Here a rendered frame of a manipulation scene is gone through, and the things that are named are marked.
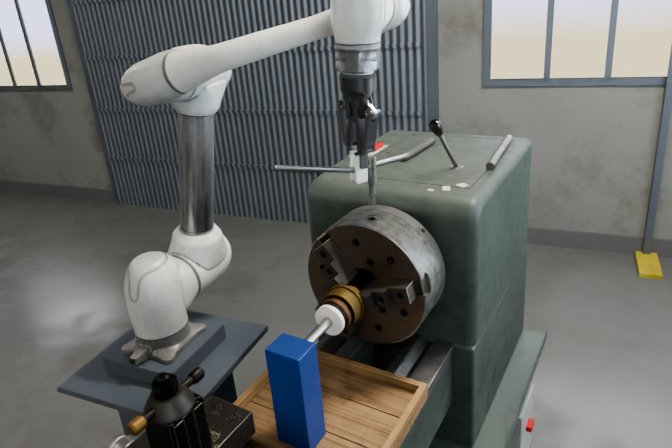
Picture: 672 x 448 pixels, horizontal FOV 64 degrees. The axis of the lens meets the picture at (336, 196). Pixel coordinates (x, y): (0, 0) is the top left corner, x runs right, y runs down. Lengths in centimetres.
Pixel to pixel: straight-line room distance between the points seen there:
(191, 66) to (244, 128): 307
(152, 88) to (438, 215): 73
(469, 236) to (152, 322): 89
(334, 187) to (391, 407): 56
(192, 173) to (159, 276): 30
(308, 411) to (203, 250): 72
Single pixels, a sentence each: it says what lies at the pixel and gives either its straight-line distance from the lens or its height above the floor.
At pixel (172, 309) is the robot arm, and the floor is 94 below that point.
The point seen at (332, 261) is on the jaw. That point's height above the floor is 116.
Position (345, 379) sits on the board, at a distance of 132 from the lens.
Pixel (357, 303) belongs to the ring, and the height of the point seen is 110.
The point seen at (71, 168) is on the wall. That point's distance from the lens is 588.
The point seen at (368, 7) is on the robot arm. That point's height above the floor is 170.
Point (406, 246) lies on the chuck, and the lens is 119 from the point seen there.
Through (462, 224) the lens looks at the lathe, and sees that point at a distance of 127.
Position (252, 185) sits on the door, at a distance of 445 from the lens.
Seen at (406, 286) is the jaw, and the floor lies 112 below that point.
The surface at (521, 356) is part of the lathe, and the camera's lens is 197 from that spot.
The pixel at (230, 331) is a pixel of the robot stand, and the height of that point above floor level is 75.
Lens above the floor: 173
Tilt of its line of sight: 21 degrees down
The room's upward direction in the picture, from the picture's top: 5 degrees counter-clockwise
